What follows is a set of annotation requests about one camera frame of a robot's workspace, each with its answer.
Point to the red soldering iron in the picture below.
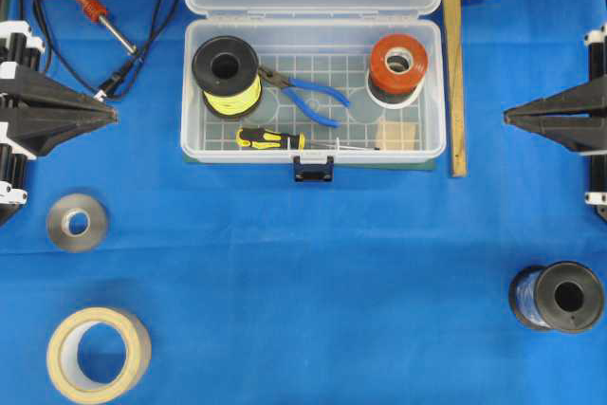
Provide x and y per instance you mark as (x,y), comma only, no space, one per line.
(96,12)

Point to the beige masking tape roll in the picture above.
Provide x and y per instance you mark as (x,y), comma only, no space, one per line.
(98,354)

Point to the white tape roll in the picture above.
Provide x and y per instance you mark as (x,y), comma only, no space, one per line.
(392,101)

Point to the clear plastic toolbox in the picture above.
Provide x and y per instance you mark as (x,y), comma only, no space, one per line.
(319,41)

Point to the wooden mallet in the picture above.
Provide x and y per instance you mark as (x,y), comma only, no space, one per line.
(452,17)

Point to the dark blue toolbox latch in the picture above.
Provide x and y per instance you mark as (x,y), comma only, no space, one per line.
(313,172)

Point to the small wooden block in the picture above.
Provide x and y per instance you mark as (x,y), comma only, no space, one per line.
(397,136)

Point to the yellow black screwdriver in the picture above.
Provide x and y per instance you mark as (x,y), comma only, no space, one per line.
(263,139)

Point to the blue wire spool black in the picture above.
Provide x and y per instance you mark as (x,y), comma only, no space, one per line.
(566,296)

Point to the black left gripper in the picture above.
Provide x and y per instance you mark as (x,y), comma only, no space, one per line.
(30,132)

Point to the red tape roll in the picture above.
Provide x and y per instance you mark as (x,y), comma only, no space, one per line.
(398,64)

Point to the yellow wire spool black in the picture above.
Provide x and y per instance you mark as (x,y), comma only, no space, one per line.
(225,69)

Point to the grey tape roll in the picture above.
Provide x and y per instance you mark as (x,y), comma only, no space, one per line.
(77,223)

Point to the blue table cloth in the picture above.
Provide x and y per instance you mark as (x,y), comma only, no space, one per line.
(377,288)

